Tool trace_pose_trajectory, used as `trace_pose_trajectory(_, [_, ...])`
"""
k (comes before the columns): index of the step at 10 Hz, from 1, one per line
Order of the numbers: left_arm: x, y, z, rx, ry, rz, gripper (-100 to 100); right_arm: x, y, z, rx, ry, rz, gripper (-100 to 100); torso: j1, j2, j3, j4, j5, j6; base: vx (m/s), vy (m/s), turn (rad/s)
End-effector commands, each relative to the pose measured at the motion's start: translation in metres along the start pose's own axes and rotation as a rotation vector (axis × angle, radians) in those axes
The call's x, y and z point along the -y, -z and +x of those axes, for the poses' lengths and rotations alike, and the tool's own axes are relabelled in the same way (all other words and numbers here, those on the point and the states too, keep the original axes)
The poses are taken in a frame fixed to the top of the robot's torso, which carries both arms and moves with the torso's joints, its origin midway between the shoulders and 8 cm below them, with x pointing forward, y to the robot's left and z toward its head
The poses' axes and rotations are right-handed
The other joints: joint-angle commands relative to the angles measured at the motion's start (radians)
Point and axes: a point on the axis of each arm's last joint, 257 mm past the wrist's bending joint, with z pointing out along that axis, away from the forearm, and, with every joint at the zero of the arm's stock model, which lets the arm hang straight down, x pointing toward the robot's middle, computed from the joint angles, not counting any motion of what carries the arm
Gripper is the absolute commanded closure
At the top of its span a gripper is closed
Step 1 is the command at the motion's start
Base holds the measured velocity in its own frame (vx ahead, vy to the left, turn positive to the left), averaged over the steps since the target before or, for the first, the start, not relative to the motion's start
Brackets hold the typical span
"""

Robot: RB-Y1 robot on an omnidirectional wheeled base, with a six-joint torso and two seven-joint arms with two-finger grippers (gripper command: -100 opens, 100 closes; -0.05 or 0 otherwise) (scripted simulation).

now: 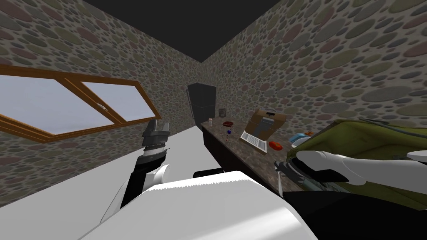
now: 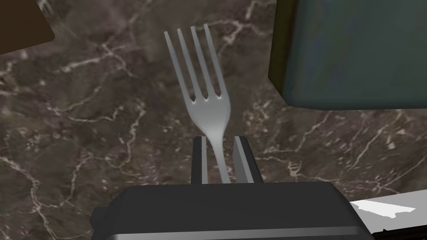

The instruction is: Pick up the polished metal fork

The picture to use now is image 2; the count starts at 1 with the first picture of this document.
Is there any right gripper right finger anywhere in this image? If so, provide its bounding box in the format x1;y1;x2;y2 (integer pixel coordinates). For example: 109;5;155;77
232;135;264;184

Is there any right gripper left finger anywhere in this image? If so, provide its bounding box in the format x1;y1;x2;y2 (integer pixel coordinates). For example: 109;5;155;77
190;135;209;185

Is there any silver fork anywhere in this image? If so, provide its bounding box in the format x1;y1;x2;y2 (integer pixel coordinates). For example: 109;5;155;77
163;23;232;185

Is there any dark green box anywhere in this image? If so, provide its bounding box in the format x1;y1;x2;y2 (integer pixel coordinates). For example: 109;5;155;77
268;0;427;111

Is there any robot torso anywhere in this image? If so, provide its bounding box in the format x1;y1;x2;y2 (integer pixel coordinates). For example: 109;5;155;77
349;190;427;235

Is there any dark brown block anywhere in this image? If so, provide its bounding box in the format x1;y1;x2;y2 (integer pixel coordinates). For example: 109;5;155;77
0;0;56;56

